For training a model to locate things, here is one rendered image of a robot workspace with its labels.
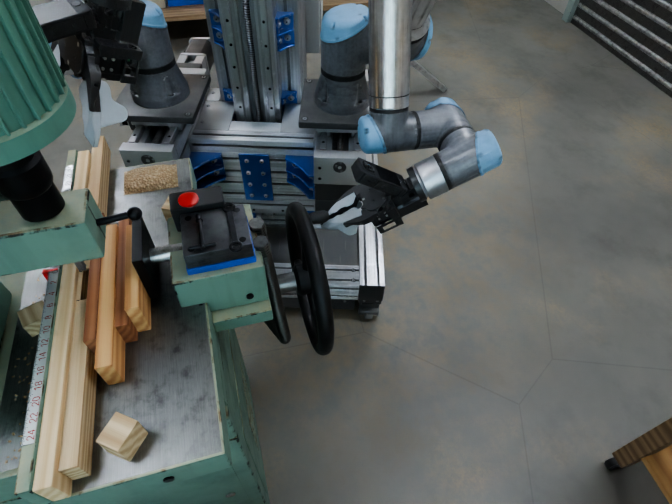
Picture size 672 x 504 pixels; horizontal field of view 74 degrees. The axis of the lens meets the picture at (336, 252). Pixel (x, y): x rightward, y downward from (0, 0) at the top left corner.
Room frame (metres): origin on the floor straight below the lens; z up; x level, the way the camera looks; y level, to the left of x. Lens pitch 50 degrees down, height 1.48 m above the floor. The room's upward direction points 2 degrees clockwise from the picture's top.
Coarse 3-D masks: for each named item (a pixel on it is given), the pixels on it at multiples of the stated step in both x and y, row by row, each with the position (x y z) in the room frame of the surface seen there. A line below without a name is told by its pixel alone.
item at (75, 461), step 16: (96, 160) 0.66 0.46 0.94; (96, 176) 0.61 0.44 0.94; (96, 192) 0.57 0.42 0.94; (80, 272) 0.40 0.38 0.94; (80, 288) 0.37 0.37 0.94; (80, 320) 0.31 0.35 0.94; (80, 336) 0.29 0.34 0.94; (80, 352) 0.27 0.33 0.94; (80, 368) 0.24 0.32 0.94; (80, 384) 0.22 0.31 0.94; (96, 384) 0.24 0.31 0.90; (80, 400) 0.20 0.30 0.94; (64, 416) 0.18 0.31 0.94; (80, 416) 0.18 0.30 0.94; (64, 432) 0.16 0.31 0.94; (80, 432) 0.17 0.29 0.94; (64, 448) 0.15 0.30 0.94; (80, 448) 0.15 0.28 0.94; (64, 464) 0.13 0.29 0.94; (80, 464) 0.13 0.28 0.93
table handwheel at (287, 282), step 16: (288, 208) 0.58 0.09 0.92; (304, 208) 0.55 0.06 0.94; (288, 224) 0.61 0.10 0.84; (304, 224) 0.50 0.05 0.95; (288, 240) 0.61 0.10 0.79; (304, 240) 0.47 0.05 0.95; (304, 256) 0.50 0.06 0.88; (320, 256) 0.45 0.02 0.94; (288, 272) 0.50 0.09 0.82; (304, 272) 0.49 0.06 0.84; (320, 272) 0.42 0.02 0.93; (288, 288) 0.47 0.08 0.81; (304, 288) 0.47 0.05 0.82; (320, 288) 0.40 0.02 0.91; (304, 304) 0.52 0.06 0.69; (320, 304) 0.39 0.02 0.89; (304, 320) 0.48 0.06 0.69; (320, 320) 0.37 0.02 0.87; (320, 336) 0.37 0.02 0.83; (320, 352) 0.37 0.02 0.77
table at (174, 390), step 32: (160, 192) 0.62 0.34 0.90; (160, 224) 0.54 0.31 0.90; (160, 288) 0.40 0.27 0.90; (160, 320) 0.34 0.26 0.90; (192, 320) 0.35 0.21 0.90; (224, 320) 0.37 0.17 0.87; (256, 320) 0.38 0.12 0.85; (128, 352) 0.29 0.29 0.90; (160, 352) 0.29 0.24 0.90; (192, 352) 0.29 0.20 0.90; (128, 384) 0.24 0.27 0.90; (160, 384) 0.24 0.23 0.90; (192, 384) 0.25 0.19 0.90; (96, 416) 0.20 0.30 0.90; (128, 416) 0.20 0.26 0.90; (160, 416) 0.20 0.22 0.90; (192, 416) 0.20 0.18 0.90; (224, 416) 0.22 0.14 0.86; (96, 448) 0.16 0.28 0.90; (160, 448) 0.16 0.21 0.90; (192, 448) 0.16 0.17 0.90; (224, 448) 0.17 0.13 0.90; (96, 480) 0.12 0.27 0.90; (128, 480) 0.13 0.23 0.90; (160, 480) 0.13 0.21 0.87
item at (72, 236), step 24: (72, 192) 0.43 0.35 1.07; (0, 216) 0.38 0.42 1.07; (72, 216) 0.39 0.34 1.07; (96, 216) 0.42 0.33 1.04; (0, 240) 0.35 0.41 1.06; (24, 240) 0.36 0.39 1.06; (48, 240) 0.36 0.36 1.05; (72, 240) 0.37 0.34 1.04; (96, 240) 0.38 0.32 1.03; (0, 264) 0.34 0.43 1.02; (24, 264) 0.35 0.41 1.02; (48, 264) 0.36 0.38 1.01
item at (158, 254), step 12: (132, 228) 0.44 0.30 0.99; (144, 228) 0.45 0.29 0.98; (132, 240) 0.42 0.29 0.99; (144, 240) 0.43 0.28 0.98; (132, 252) 0.39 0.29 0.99; (144, 252) 0.40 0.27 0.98; (156, 252) 0.42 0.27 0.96; (168, 252) 0.43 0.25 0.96; (144, 264) 0.38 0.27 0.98; (156, 264) 0.43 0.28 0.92; (144, 276) 0.38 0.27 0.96; (156, 276) 0.41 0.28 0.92; (156, 288) 0.38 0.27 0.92
